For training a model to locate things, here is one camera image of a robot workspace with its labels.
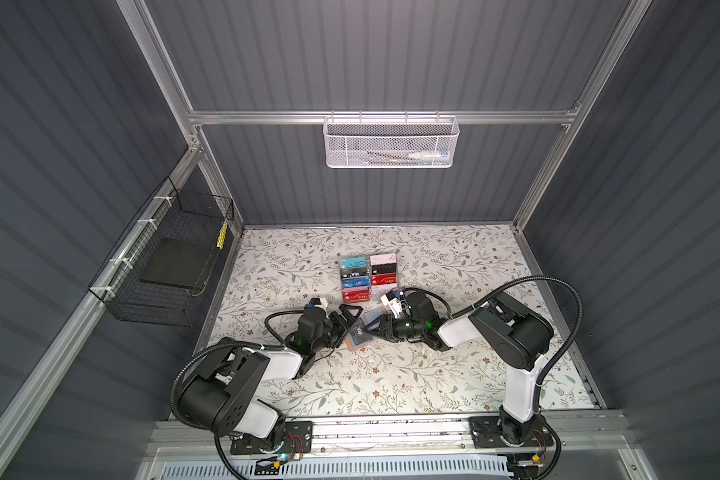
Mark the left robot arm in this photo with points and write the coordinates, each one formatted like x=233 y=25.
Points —
x=216 y=389

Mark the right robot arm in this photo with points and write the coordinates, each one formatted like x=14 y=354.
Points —
x=518 y=335

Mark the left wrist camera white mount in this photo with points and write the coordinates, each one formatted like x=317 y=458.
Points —
x=318 y=302

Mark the black VIP card left column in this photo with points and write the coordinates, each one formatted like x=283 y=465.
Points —
x=353 y=273

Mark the black wire basket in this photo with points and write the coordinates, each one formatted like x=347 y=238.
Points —
x=179 y=214

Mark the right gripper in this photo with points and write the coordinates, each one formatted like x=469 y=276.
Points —
x=387 y=325

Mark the blue VIP card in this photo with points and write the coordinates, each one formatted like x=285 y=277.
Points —
x=360 y=282

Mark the pink leather card wallet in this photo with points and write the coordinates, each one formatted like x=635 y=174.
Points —
x=356 y=338

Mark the pink VIP card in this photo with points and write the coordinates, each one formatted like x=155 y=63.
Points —
x=383 y=259

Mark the black card right column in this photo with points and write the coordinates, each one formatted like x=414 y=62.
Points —
x=384 y=269

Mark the pens in white basket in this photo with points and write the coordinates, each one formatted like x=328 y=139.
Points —
x=423 y=157

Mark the clear acrylic card holder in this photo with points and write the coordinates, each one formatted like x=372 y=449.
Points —
x=367 y=278

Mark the black pad in basket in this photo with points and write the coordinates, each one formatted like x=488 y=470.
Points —
x=178 y=263

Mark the yellow marker pen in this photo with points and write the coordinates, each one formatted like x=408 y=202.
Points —
x=222 y=235

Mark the red VIP card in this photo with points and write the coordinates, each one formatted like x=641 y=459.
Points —
x=384 y=279

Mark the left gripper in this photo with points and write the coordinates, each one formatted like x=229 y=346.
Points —
x=342 y=329

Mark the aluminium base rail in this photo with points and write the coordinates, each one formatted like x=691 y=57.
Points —
x=397 y=434

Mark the teal VIP card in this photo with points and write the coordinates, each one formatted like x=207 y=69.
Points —
x=353 y=262

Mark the white wire mesh basket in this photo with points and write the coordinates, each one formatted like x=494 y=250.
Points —
x=347 y=138

